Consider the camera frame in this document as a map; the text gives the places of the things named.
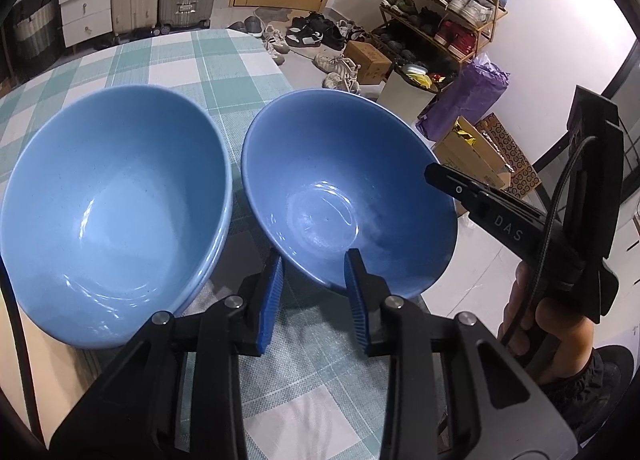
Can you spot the beige sneaker near bin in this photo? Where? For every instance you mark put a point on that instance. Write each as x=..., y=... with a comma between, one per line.
x=336, y=81

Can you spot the large open cardboard box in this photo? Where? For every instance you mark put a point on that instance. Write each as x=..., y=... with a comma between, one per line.
x=468, y=151

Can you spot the teal plaid tablecloth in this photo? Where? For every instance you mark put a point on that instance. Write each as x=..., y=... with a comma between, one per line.
x=314, y=395

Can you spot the small cardboard box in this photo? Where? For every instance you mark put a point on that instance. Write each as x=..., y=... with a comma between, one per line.
x=373, y=65

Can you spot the striped laundry basket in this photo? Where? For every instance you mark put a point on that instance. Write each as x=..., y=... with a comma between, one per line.
x=38, y=35

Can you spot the grey slippers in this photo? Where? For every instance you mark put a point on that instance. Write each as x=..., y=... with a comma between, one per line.
x=252, y=26

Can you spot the black white high sneaker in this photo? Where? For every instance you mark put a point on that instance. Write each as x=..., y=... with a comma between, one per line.
x=303, y=37

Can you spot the white black striped sneaker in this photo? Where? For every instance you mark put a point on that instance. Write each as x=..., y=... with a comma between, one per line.
x=275, y=44

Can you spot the purple bag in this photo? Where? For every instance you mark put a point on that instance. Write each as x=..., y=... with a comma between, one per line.
x=471, y=95

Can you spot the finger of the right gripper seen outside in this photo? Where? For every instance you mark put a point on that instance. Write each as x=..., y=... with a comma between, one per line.
x=454, y=183

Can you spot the beige sneaker far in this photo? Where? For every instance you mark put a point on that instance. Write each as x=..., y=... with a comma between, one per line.
x=339, y=64

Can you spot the large blue bowl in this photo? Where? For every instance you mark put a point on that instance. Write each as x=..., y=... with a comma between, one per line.
x=327, y=171

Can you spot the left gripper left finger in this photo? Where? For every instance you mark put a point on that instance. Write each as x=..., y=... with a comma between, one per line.
x=263, y=304

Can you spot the person's right hand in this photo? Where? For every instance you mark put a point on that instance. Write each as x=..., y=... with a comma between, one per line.
x=573, y=334

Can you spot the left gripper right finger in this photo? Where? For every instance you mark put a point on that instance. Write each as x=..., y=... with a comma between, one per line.
x=366, y=293

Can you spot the white trash bin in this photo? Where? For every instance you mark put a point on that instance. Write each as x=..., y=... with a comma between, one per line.
x=403, y=98

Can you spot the wooden shoe rack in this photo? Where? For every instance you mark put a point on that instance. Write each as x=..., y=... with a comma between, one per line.
x=460, y=28

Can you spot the medium blue bowl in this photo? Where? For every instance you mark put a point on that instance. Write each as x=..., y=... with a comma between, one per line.
x=117, y=208

